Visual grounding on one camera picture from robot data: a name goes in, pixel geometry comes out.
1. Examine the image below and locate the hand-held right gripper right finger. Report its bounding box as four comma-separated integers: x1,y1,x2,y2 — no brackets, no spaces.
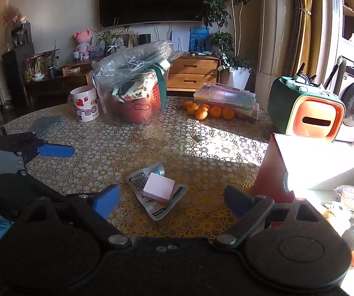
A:
213,185,327,249

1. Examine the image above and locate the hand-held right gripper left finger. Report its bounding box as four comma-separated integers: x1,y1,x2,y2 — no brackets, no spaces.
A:
20,184,132,249

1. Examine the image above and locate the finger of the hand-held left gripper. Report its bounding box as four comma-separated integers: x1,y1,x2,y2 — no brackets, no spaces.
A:
23,137,75,162
31,177,89,202

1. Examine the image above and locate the silver foil packet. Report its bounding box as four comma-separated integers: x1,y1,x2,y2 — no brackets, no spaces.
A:
125,162,189,222

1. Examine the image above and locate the red paper box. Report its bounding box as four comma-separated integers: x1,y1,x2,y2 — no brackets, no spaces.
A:
252,132,354,272

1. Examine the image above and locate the lace covered desktop table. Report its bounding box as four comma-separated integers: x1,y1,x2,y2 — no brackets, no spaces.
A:
0,95,276,242

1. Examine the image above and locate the grey cloth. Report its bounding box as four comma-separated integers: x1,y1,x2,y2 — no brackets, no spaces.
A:
30,115,66,140

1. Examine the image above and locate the white strawberry print mug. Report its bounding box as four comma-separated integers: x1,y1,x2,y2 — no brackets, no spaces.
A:
67,85,100,123

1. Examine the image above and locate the dark low cabinet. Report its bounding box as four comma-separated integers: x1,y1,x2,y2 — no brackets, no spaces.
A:
24,73,95,100

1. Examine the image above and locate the glass jar with pink lid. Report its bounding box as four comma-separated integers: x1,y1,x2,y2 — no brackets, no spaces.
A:
22,58,36,83

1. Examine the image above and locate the black tall cabinet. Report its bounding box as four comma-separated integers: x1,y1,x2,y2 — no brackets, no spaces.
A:
1,46,36,107

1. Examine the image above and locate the clear plastic bucket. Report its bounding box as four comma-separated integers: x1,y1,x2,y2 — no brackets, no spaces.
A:
90,66,170,128

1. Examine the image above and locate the pile of tangerines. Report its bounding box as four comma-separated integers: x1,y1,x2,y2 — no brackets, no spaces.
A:
182,100,236,121

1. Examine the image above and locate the stack of clear plastic boxes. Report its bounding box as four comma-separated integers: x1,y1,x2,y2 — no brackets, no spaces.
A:
193,83,261,121

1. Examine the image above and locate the pink plush doll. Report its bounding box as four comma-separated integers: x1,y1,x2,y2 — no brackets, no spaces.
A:
73,29,92,60

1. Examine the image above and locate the green and orange storage box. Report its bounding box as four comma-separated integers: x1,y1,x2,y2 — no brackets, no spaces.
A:
267,75,347,143

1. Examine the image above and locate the crumpled clear plastic bag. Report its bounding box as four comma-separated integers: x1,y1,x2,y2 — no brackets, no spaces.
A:
91,40,184,79

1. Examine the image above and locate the spider plant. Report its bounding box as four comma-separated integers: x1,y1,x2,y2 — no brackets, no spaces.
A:
92,18,128,56

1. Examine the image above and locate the wooden drawer cabinet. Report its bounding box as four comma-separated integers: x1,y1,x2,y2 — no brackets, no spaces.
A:
60,53,221,92

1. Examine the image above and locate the tall potted tree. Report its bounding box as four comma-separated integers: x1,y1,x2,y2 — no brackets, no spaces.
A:
197,0,258,91

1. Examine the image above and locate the blue picture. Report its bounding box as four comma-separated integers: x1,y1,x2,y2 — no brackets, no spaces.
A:
189,26,210,54

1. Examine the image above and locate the yellow curtain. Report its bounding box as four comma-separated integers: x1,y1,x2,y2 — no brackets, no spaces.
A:
287,0,324,79

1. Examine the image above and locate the photo frame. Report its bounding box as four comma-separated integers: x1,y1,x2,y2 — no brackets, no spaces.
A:
112,30,135,50

